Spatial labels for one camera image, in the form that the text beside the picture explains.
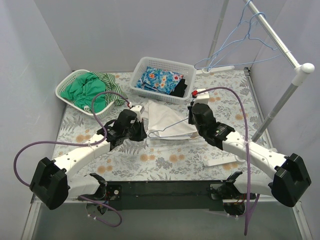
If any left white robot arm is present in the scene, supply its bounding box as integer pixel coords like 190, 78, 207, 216
29, 105, 147, 210

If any white rectangular basket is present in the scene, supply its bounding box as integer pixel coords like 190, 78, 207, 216
129, 57, 196, 104

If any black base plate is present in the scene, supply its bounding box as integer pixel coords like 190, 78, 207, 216
77, 179, 251, 213

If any green striped garment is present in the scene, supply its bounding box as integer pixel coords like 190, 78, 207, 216
92, 72, 128, 106

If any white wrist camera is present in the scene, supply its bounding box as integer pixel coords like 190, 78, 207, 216
129, 105, 145, 122
191, 88, 210, 105

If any blue floral cloth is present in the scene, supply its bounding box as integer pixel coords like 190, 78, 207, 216
135, 66, 185, 95

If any black cloth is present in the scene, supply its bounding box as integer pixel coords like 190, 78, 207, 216
169, 78, 188, 98

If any silver clothes rack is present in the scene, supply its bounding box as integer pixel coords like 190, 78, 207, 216
216, 0, 320, 171

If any green shirt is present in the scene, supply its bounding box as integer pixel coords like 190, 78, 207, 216
60, 72, 106, 110

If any floral table mat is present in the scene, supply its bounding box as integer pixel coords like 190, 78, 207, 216
57, 70, 261, 181

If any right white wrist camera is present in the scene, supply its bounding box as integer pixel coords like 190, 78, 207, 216
191, 88, 210, 105

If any white oval laundry basket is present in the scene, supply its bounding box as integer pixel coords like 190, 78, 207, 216
55, 69, 116, 119

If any white tank top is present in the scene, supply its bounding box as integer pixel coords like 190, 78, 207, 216
144, 99, 198, 142

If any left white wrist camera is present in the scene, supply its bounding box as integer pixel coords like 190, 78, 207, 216
129, 105, 145, 122

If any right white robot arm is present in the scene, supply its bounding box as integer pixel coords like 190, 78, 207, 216
188, 102, 312, 207

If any aluminium frame rail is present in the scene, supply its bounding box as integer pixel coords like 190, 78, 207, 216
22, 197, 312, 240

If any blue wire hanger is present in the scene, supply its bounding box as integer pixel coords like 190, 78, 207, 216
206, 11, 280, 70
147, 98, 201, 140
193, 0, 258, 72

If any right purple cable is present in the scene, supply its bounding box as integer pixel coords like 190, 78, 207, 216
199, 86, 261, 237

